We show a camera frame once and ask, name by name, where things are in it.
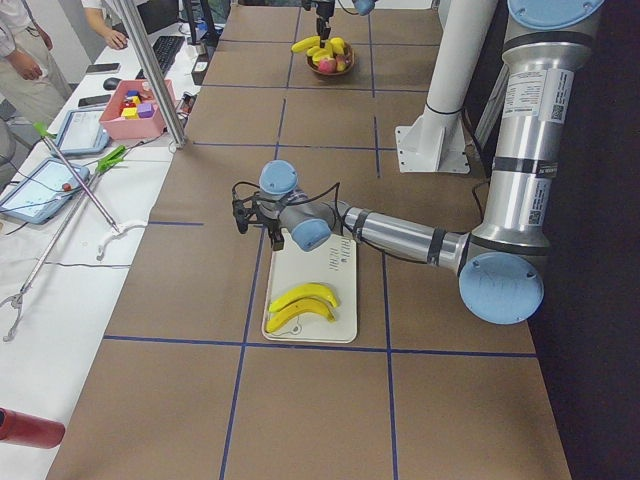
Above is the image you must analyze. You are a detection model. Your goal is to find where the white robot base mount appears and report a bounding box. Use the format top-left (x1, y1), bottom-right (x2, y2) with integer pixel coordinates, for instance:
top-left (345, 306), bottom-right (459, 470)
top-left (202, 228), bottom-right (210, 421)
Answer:
top-left (395, 0), bottom-right (497, 174)

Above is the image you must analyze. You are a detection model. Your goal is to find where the black computer mouse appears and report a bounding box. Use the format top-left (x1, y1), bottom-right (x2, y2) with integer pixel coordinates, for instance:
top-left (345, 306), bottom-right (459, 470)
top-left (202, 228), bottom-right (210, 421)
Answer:
top-left (103, 77), bottom-right (121, 91)

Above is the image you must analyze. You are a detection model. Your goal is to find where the black smartphone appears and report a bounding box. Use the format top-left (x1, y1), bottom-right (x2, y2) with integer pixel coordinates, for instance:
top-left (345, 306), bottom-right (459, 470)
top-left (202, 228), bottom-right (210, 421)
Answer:
top-left (85, 62), bottom-right (120, 75)

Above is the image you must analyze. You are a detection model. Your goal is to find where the black keyboard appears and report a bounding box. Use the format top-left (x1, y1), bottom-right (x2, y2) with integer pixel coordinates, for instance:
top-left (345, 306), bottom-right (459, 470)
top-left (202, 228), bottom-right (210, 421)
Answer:
top-left (153, 35), bottom-right (185, 77)

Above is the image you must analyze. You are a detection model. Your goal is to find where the red bottle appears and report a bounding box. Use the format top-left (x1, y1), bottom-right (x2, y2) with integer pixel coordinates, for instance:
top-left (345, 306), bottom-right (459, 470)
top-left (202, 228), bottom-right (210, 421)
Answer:
top-left (1, 408), bottom-right (66, 449)

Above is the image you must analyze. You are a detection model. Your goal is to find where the aluminium frame post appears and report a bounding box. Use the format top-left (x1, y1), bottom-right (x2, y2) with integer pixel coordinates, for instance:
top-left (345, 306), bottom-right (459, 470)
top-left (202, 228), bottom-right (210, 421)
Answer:
top-left (113, 0), bottom-right (186, 149)

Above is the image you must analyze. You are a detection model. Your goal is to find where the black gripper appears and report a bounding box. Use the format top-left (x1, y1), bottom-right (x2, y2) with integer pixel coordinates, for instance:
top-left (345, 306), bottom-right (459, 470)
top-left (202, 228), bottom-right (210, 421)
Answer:
top-left (232, 192), bottom-right (285, 250)
top-left (302, 0), bottom-right (335, 40)

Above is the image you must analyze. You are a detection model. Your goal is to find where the white bear plate tray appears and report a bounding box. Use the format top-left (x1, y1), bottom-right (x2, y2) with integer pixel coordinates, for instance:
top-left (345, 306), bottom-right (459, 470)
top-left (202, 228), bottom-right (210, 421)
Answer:
top-left (261, 231), bottom-right (358, 344)

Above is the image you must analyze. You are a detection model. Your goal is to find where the blue cased tablet far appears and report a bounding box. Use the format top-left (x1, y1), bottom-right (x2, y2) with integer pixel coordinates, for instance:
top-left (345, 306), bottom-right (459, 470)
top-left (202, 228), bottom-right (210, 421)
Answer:
top-left (55, 106), bottom-right (110, 155)

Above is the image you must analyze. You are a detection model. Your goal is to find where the pink bin of blocks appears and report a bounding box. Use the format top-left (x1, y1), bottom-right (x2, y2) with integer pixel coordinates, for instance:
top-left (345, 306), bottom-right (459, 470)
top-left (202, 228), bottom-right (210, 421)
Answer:
top-left (99, 79), bottom-right (166, 140)

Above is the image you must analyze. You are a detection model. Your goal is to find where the blue cased tablet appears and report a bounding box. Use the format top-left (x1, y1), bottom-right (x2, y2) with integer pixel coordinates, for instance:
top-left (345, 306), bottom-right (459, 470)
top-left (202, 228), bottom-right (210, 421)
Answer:
top-left (55, 106), bottom-right (110, 155)
top-left (1, 157), bottom-right (90, 224)

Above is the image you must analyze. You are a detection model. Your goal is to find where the blue cased tablet near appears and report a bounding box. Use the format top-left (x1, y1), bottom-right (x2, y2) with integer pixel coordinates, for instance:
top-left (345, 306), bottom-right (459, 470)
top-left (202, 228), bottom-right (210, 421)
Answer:
top-left (1, 157), bottom-right (90, 224)

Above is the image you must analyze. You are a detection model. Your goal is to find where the brown wicker basket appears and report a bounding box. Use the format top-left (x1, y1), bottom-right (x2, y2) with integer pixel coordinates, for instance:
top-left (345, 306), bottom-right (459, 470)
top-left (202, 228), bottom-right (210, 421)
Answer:
top-left (305, 38), bottom-right (355, 76)

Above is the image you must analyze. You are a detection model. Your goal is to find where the yellow banana basket front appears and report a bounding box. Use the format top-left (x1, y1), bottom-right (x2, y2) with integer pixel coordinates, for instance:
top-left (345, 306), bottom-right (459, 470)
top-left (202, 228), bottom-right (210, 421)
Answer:
top-left (268, 282), bottom-right (339, 313)

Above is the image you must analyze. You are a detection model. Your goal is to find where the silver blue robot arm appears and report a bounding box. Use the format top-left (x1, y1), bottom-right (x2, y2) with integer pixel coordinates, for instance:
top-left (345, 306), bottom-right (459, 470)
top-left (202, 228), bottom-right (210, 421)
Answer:
top-left (232, 1), bottom-right (603, 325)
top-left (301, 0), bottom-right (376, 40)

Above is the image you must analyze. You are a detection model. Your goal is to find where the green handled reacher tool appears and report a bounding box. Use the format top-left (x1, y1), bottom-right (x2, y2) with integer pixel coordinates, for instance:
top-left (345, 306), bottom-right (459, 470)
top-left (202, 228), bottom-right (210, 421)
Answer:
top-left (32, 121), bottom-right (127, 234)

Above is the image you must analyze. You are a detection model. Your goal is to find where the pink apple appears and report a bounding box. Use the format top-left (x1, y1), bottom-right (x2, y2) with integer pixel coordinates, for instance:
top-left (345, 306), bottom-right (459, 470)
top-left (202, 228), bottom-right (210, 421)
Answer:
top-left (317, 58), bottom-right (337, 75)

